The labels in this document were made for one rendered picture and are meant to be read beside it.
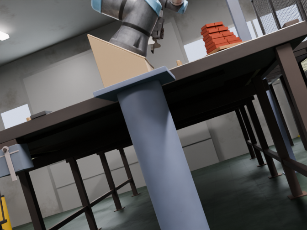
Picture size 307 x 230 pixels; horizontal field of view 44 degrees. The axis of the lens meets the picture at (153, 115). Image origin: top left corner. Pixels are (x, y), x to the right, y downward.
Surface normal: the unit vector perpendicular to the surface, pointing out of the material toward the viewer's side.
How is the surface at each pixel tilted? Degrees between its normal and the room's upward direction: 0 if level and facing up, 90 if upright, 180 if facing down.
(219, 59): 90
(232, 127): 90
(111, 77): 90
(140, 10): 91
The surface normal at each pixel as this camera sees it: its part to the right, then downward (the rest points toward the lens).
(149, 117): 0.05, -0.10
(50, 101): -0.17, -0.03
